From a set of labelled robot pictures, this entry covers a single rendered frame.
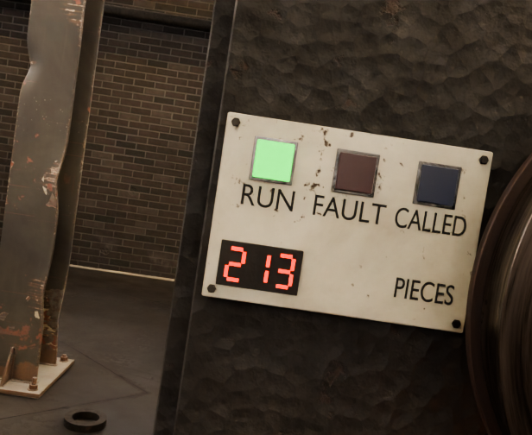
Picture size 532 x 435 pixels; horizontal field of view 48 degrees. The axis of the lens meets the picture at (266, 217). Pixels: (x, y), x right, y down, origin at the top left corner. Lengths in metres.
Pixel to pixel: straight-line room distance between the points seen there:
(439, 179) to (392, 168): 0.05
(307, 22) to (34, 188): 2.64
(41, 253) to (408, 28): 2.71
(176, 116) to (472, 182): 6.10
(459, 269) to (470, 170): 0.10
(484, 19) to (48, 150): 2.68
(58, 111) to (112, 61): 3.73
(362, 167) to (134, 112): 6.18
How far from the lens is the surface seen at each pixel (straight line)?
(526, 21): 0.68
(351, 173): 0.59
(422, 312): 0.62
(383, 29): 0.63
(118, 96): 6.77
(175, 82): 6.69
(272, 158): 0.58
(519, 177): 0.56
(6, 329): 3.31
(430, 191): 0.60
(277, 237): 0.59
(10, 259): 3.24
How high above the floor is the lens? 1.18
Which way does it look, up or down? 3 degrees down
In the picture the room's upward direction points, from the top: 9 degrees clockwise
